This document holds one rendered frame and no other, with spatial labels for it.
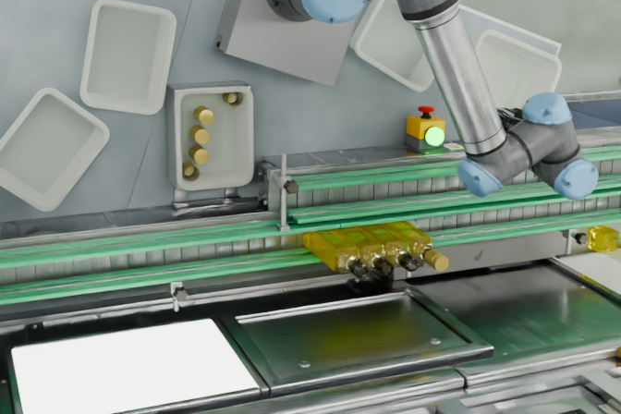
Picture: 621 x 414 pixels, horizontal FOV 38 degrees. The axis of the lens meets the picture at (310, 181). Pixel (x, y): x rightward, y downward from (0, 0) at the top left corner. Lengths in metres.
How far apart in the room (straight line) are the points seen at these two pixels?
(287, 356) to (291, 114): 0.62
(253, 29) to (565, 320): 0.93
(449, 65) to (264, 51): 0.61
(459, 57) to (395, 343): 0.65
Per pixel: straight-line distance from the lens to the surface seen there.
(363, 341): 1.84
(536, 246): 2.40
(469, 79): 1.47
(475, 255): 2.30
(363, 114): 2.19
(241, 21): 1.93
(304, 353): 1.79
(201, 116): 1.98
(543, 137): 1.59
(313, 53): 2.00
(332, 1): 1.76
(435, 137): 2.18
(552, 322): 2.08
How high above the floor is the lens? 2.69
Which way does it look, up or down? 63 degrees down
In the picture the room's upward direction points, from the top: 125 degrees clockwise
